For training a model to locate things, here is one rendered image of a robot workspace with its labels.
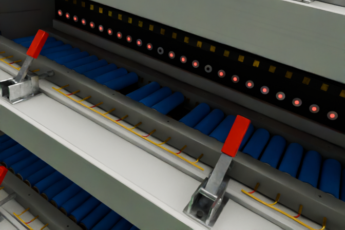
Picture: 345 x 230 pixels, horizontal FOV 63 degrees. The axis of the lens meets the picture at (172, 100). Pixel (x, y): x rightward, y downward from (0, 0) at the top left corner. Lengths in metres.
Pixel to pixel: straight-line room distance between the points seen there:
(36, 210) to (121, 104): 0.21
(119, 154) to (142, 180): 0.04
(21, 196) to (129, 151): 0.22
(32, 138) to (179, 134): 0.17
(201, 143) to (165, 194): 0.07
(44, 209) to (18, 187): 0.06
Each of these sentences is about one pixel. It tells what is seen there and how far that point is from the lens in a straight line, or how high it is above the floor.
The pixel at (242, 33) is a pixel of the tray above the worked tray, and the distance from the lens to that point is 0.24.
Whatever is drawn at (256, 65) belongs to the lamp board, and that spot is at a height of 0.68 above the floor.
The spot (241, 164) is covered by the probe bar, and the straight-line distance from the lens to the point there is 0.29.
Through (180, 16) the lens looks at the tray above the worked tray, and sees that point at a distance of 0.26.
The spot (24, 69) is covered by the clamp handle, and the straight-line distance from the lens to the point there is 0.39.
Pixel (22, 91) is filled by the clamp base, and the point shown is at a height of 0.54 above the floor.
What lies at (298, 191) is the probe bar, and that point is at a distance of 0.29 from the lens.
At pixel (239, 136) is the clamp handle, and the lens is 0.24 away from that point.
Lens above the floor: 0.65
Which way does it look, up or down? 8 degrees down
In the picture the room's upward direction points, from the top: 21 degrees clockwise
